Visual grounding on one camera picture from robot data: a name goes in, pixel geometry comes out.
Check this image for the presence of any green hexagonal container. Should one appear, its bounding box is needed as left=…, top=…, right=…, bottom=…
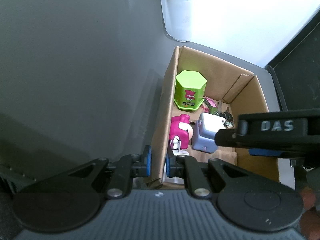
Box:
left=174, top=70, right=207, bottom=110

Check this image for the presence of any grey leather desk mat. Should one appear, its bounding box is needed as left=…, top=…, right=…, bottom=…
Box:
left=0, top=0, right=285, bottom=183

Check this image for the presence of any bunch of keys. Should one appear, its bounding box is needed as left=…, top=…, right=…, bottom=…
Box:
left=210, top=101, right=234, bottom=130

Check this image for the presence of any frosted plastic cup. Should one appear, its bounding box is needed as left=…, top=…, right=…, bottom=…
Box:
left=162, top=0, right=197, bottom=42

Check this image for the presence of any person's right hand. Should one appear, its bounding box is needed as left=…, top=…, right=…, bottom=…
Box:
left=299, top=187, right=320, bottom=238

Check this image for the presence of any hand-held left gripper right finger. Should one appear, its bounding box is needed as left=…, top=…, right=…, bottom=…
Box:
left=166, top=152, right=247, bottom=198

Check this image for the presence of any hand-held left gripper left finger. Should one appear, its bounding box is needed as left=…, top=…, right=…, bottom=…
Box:
left=68, top=145, right=152, bottom=199

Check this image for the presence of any brown cardboard box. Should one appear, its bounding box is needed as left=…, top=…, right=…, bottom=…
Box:
left=150, top=45, right=280, bottom=188

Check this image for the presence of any white lavender cube toy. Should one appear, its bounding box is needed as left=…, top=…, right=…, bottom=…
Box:
left=192, top=112, right=225, bottom=153

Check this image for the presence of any pink toy figure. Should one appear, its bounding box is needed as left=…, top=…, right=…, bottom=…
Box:
left=169, top=114, right=193, bottom=154

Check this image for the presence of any pink keychain charm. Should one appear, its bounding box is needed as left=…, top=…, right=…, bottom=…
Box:
left=203, top=97, right=217, bottom=113

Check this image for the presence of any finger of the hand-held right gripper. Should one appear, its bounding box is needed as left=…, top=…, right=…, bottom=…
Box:
left=216, top=128, right=250, bottom=147
left=249, top=148, right=318, bottom=159

